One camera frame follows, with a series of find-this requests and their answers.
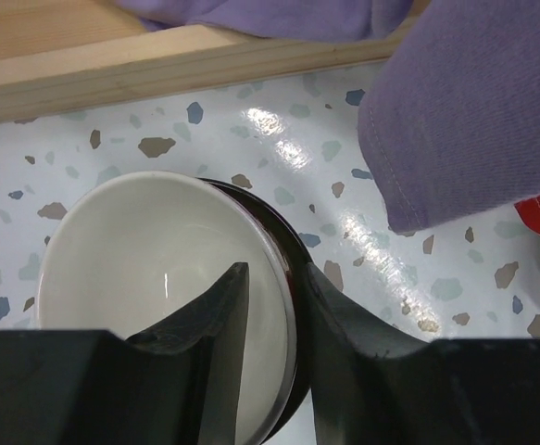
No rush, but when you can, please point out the blue floral bowl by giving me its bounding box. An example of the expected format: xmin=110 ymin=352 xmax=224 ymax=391
xmin=204 ymin=178 xmax=312 ymax=444

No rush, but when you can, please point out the red bowl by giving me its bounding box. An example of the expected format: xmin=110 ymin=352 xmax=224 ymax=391
xmin=35 ymin=172 xmax=297 ymax=444

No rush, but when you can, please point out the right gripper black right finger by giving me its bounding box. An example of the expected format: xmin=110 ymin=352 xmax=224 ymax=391
xmin=305 ymin=264 xmax=540 ymax=444

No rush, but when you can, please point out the purple t-shirt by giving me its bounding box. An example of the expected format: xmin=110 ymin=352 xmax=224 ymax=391
xmin=111 ymin=0 xmax=540 ymax=234

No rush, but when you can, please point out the wooden clothes rack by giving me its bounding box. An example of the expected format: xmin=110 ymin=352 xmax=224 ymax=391
xmin=0 ymin=1 xmax=426 ymax=123

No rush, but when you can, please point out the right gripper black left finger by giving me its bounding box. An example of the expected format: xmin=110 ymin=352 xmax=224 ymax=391
xmin=0 ymin=262 xmax=249 ymax=444

